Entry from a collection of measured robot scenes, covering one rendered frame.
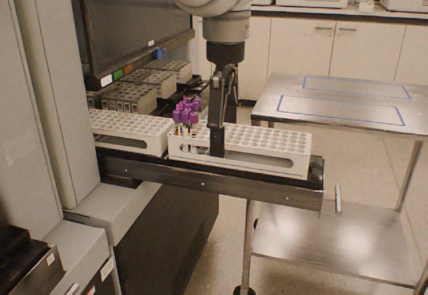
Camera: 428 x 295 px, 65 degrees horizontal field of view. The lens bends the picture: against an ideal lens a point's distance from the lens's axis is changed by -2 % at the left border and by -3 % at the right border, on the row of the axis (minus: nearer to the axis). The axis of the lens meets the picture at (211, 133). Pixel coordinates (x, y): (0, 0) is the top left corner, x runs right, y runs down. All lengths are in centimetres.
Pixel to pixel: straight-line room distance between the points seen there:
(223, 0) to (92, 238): 49
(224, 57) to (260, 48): 240
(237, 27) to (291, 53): 239
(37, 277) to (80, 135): 29
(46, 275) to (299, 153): 48
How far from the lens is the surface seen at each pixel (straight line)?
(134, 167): 79
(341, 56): 301
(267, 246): 132
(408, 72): 312
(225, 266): 162
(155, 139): 75
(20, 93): 62
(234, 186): 72
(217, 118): 64
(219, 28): 63
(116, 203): 78
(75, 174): 76
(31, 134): 64
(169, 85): 110
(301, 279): 162
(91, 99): 99
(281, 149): 70
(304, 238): 138
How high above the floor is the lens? 120
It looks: 26 degrees down
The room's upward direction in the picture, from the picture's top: straight up
